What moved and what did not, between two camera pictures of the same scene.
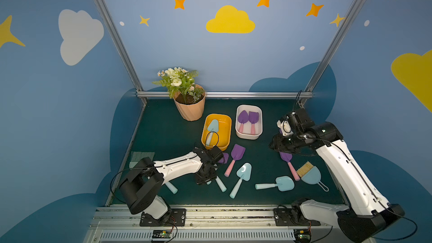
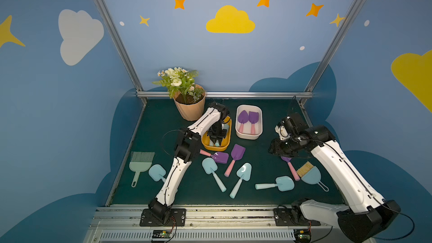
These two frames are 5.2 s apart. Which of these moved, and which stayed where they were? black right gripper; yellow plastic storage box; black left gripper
Moved: black left gripper
Stayed: yellow plastic storage box; black right gripper
